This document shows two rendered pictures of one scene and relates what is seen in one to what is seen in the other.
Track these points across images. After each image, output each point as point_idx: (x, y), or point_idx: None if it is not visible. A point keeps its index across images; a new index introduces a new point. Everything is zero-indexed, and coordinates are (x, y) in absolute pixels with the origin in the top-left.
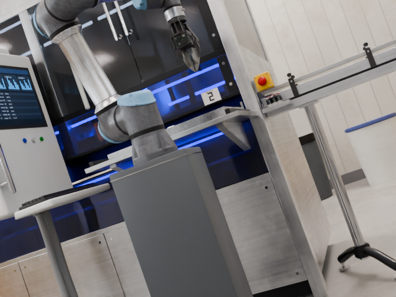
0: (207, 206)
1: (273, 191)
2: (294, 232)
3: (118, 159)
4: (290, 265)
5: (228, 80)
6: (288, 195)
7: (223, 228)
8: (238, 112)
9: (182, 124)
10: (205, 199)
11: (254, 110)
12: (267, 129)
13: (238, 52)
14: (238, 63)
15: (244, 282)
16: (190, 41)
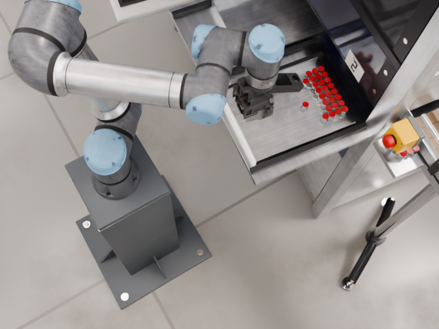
0: (115, 240)
1: (334, 165)
2: (326, 189)
3: (187, 48)
4: (312, 187)
5: (375, 87)
6: (339, 181)
7: (147, 230)
8: (257, 183)
9: (231, 112)
10: (115, 238)
11: (370, 132)
12: (364, 151)
13: (404, 93)
14: (394, 96)
15: (162, 237)
16: (243, 118)
